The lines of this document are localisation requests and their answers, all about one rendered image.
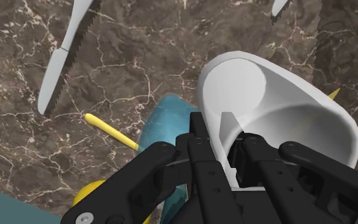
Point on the teal rounded object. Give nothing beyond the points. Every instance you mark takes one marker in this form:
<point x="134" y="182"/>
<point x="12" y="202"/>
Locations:
<point x="166" y="121"/>

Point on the white knife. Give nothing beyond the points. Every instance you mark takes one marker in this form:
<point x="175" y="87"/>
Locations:
<point x="57" y="65"/>

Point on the yellow stick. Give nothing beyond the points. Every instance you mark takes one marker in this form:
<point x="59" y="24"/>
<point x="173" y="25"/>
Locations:
<point x="110" y="131"/>

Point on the white cup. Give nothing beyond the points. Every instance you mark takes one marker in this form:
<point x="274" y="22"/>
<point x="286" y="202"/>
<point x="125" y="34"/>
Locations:
<point x="274" y="93"/>

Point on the yellow round object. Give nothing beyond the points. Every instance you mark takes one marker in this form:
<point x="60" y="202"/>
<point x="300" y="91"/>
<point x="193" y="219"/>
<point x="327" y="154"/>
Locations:
<point x="87" y="190"/>

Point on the yellow pointed tip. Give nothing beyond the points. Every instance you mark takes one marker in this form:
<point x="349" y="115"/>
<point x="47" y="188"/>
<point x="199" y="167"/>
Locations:
<point x="334" y="94"/>

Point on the white utensil tip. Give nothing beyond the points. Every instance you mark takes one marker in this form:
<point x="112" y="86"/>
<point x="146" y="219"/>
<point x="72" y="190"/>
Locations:
<point x="278" y="7"/>

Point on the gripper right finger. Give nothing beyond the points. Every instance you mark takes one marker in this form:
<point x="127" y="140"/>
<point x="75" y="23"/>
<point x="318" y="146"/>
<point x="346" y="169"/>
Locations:
<point x="321" y="167"/>

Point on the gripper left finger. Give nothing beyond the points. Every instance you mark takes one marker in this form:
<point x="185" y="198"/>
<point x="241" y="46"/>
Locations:
<point x="141" y="180"/>

